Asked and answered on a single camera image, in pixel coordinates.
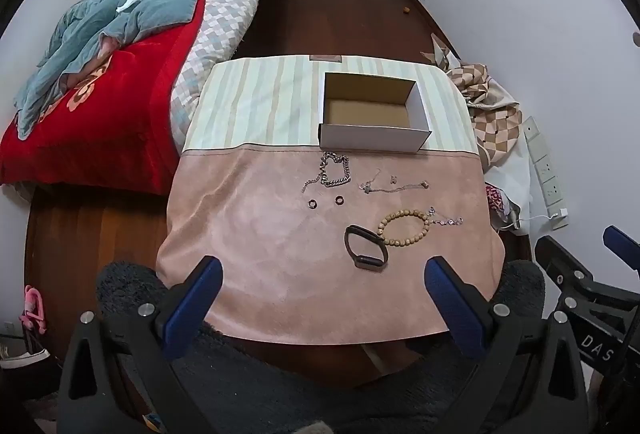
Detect cardboard box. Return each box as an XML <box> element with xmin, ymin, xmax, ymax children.
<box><xmin>318</xmin><ymin>72</ymin><xmax>433</xmax><ymax>152</ymax></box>

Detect white cloth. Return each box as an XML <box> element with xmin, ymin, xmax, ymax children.
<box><xmin>482</xmin><ymin>134</ymin><xmax>533</xmax><ymax>235</ymax></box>

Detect white power strip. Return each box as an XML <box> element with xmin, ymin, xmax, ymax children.
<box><xmin>522</xmin><ymin>115</ymin><xmax>571</xmax><ymax>230</ymax></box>

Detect dark fuzzy clothing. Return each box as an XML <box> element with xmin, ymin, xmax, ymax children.
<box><xmin>95</xmin><ymin>259</ymin><xmax>551</xmax><ymax>434</ymax></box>

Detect wooden bead bracelet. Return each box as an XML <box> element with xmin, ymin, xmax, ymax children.
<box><xmin>377</xmin><ymin>209</ymin><xmax>432</xmax><ymax>251</ymax></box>

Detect silver charm bracelet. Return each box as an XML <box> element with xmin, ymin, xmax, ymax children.
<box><xmin>427</xmin><ymin>205</ymin><xmax>465</xmax><ymax>227</ymax></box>

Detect pink and striped table cloth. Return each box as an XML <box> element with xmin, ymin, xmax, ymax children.
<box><xmin>156</xmin><ymin>55</ymin><xmax>505</xmax><ymax>346</ymax></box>

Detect bed with red blanket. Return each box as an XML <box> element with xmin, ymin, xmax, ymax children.
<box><xmin>0</xmin><ymin>0</ymin><xmax>281</xmax><ymax>195</ymax></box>

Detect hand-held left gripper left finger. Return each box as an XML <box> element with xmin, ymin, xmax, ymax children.
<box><xmin>59</xmin><ymin>255</ymin><xmax>224</xmax><ymax>434</ymax></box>

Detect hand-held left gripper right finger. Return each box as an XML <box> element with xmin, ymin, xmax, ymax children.
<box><xmin>424</xmin><ymin>255</ymin><xmax>588</xmax><ymax>434</ymax></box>

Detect black fitness band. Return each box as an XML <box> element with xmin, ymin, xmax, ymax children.
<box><xmin>344</xmin><ymin>225</ymin><xmax>389</xmax><ymax>271</ymax></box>

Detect chunky silver chain bracelet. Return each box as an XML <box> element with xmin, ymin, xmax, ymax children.
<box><xmin>302</xmin><ymin>151</ymin><xmax>353</xmax><ymax>195</ymax></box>

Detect white charger cable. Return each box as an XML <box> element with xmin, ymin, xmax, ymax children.
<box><xmin>505</xmin><ymin>209</ymin><xmax>568</xmax><ymax>231</ymax></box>

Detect red printed plastic bag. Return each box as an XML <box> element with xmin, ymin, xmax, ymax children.
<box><xmin>484</xmin><ymin>184</ymin><xmax>512</xmax><ymax>227</ymax></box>

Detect thin silver necklace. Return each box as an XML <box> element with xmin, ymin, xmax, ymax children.
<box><xmin>358</xmin><ymin>169</ymin><xmax>431</xmax><ymax>195</ymax></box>

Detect brown checkered cloth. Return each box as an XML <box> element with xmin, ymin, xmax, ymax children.
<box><xmin>421</xmin><ymin>33</ymin><xmax>523</xmax><ymax>175</ymax></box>

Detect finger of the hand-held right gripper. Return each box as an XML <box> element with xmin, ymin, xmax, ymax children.
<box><xmin>602</xmin><ymin>225</ymin><xmax>640</xmax><ymax>271</ymax></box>
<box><xmin>535</xmin><ymin>235</ymin><xmax>608</xmax><ymax>300</ymax></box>

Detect pink plastic object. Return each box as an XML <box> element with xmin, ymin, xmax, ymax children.
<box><xmin>19</xmin><ymin>285</ymin><xmax>48</xmax><ymax>335</ymax></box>

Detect checkered bed sheet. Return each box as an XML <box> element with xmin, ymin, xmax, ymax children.
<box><xmin>170</xmin><ymin>0</ymin><xmax>278</xmax><ymax>155</ymax></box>

